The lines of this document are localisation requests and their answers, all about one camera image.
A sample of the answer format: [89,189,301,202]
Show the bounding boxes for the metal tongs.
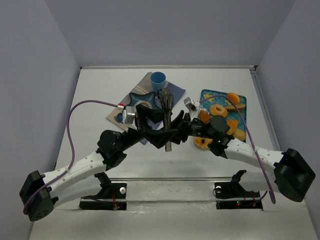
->
[157,87,175,153]

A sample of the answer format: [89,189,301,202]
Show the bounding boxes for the small brown bread piece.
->
[226,119,239,136]

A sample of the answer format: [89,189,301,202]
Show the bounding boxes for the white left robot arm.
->
[19,104,179,222]

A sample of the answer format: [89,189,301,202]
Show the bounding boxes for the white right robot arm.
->
[170,111,316,202]

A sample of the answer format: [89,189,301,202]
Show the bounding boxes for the croissant bread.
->
[198,110,211,124]

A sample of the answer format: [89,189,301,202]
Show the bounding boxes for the yellow bread roll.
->
[233,128,247,142]

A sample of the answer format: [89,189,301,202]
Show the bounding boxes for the long brown bread stick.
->
[225,103,246,112]

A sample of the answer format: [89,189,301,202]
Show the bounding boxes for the large glazed bagel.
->
[193,136,212,150]

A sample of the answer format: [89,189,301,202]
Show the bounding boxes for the blue star-shaped plate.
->
[114,92,161,129]

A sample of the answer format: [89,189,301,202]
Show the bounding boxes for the teal floral tray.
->
[199,89,247,133]

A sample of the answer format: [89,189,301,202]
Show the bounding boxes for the blue plastic cup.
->
[150,71,166,94]

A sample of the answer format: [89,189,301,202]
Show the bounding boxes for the round orange bun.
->
[226,92,241,105]

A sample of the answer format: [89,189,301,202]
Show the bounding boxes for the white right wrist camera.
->
[183,97,200,112]

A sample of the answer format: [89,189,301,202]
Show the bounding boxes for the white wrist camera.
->
[183,97,200,112]
[122,105,136,125]

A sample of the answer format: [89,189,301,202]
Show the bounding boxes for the ring doughnut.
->
[209,104,228,118]

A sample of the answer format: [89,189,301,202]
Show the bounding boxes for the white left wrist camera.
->
[122,105,136,125]

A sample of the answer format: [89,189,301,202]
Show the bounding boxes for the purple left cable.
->
[22,99,125,216]

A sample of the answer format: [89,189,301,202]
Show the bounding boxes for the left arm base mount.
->
[79,172,127,211]

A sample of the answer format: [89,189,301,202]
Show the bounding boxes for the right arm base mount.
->
[212,170,263,210]

